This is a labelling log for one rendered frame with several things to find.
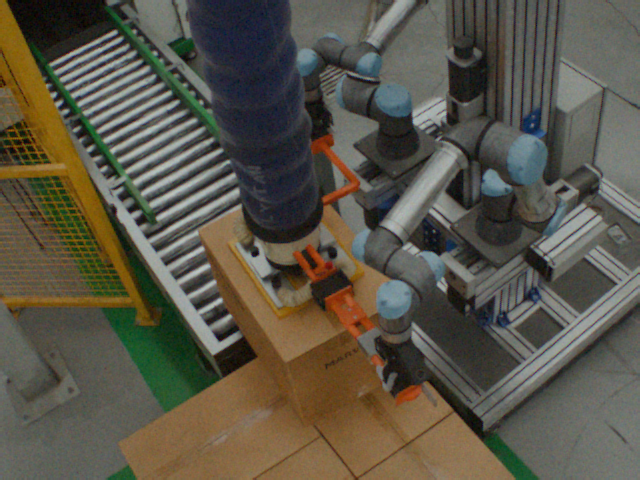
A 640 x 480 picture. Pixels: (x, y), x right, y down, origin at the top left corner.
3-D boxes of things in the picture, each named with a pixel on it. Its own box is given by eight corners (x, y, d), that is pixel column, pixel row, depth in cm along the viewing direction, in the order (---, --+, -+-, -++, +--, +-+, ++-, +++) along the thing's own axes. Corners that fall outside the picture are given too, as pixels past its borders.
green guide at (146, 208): (21, 62, 430) (15, 49, 423) (38, 53, 433) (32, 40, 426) (137, 235, 337) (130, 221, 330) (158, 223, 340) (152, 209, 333)
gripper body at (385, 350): (400, 337, 204) (398, 309, 195) (420, 361, 199) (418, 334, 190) (374, 352, 202) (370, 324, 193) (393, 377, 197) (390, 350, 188)
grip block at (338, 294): (310, 294, 230) (307, 281, 226) (340, 277, 233) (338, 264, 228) (325, 314, 225) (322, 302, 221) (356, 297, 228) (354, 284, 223)
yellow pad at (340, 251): (281, 219, 263) (279, 208, 259) (309, 205, 265) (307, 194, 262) (336, 290, 243) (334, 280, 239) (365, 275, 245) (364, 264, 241)
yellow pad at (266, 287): (228, 246, 258) (225, 235, 255) (256, 231, 261) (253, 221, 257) (279, 321, 238) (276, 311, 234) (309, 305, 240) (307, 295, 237)
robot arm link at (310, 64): (323, 50, 237) (306, 66, 233) (328, 78, 246) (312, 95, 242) (301, 43, 241) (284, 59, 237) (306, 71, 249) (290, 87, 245)
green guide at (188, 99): (107, 19, 445) (102, 6, 438) (124, 11, 448) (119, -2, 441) (246, 173, 351) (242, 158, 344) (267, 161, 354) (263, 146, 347)
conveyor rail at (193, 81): (128, 34, 458) (119, 7, 444) (136, 30, 460) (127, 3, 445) (364, 290, 324) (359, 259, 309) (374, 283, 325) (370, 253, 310)
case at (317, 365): (223, 302, 295) (196, 229, 264) (320, 251, 305) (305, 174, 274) (305, 428, 259) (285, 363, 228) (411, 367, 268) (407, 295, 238)
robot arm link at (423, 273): (409, 236, 191) (379, 267, 186) (449, 258, 186) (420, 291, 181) (410, 258, 197) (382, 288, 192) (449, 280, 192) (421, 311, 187)
